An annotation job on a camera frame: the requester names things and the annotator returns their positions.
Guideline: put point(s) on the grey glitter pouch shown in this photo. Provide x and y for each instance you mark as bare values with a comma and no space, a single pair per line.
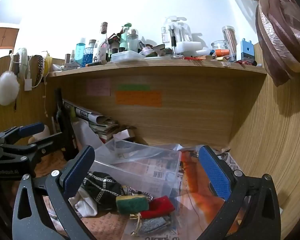
153,225

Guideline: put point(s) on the orange capped tube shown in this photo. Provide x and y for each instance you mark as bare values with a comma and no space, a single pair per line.
222,53

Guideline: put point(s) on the clear plastic bag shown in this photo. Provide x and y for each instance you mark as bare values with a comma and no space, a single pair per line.
86,135

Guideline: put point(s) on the cork-topped glass bottle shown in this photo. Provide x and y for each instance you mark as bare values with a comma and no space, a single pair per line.
103,37

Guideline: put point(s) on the pink sticky note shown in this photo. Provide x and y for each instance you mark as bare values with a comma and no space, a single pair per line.
98,87

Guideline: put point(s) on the red cloth pad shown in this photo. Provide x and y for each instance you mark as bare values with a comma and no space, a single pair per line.
160,206

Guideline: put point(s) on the flat clear plastic box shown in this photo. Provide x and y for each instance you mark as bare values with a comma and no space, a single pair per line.
127,56

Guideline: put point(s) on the light blue liquid bottle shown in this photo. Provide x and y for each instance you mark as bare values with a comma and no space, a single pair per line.
80,51

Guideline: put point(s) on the clear plastic container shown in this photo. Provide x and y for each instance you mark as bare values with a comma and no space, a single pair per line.
130,155

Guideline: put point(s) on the stack of newspapers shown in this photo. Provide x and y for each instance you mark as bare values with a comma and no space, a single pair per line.
102,125

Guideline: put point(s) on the patterned headband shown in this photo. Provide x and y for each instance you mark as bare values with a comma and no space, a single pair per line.
40,67

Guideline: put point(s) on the white paper roll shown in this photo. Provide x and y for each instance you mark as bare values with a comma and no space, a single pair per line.
43,135

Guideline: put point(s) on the glass jar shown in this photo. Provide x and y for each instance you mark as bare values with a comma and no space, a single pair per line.
218,45

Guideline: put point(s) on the teal pump bottle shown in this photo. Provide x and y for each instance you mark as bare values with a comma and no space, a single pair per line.
123,41

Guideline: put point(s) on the green yellow sponge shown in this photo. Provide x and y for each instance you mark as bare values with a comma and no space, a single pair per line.
131,203

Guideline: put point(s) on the tall clear canister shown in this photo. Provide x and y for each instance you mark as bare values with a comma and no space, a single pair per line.
230,38

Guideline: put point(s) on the orange sticky note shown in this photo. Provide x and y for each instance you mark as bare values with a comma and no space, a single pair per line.
138,98

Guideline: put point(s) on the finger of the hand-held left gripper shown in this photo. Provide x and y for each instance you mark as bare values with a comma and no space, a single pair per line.
50,142
31,129

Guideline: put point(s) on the wooden cabinet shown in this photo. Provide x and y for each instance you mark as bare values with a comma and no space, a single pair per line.
2,37

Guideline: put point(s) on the white fluffy pompom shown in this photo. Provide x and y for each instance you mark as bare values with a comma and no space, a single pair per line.
7,88

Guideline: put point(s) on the white tube pack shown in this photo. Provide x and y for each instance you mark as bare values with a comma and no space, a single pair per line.
72,65

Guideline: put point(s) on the blue box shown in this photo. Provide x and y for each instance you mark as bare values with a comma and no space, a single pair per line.
247,50

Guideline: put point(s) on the small black-capped glass bottle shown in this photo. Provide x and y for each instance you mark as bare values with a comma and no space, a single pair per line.
174,46

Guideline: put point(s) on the white charger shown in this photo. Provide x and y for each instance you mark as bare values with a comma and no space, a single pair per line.
28,84

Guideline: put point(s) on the brown marker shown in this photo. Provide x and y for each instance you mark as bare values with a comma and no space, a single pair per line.
96,63

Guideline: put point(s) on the frosted plastic bottle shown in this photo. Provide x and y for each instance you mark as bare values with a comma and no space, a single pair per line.
133,42

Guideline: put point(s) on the green sticky note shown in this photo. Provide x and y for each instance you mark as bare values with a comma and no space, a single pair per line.
132,87

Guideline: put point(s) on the red sticks bundle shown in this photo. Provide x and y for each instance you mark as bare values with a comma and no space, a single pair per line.
193,58

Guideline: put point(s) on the wooden shelf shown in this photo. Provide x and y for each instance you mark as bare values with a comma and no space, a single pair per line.
165,67

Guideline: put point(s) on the black stand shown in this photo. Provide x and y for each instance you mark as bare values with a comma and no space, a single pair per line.
65,130

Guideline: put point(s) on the white foam block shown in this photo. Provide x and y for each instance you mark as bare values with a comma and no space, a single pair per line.
190,47

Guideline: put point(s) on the dark blue liquid bottle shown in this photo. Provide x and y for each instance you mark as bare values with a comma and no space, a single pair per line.
89,56

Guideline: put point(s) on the small cardboard box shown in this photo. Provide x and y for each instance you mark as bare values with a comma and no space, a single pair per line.
125,134

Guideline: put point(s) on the white fluffy headband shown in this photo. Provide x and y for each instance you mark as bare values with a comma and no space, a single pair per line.
22,62

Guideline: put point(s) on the brown curtain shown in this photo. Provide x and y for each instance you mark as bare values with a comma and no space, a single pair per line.
280,30

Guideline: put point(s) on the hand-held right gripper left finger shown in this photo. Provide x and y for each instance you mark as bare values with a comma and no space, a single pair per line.
78,172

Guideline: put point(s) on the newspaper sheet with orange photo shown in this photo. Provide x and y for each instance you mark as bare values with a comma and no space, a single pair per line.
205,205

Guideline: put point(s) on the white printed cup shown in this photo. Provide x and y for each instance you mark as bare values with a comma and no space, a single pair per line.
100,54

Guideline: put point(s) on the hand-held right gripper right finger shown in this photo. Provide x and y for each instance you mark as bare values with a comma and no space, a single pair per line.
215,172

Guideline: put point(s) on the yellow hanging cloth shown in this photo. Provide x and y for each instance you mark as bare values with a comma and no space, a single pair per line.
48,63

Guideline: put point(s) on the white cloth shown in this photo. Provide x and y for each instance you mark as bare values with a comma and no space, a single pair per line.
86,207

